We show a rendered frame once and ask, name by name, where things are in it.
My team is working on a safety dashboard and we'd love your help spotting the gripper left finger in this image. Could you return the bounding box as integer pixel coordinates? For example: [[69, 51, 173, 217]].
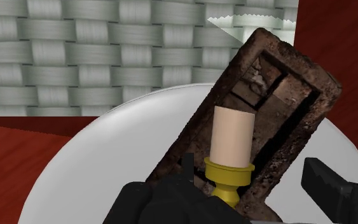
[[102, 153, 196, 224]]

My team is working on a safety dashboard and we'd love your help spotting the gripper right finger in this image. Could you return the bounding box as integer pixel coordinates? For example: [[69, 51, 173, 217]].
[[300, 157, 358, 224]]

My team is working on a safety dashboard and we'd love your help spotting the white toilet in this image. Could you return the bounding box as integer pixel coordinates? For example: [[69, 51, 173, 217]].
[[17, 83, 358, 224]]

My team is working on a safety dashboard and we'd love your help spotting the rusty brown rectangular tray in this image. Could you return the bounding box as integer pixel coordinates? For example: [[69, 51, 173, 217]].
[[144, 27, 343, 223]]

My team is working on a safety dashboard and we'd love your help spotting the cream candle in yellow holder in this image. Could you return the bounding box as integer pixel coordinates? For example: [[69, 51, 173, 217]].
[[203, 105, 256, 209]]

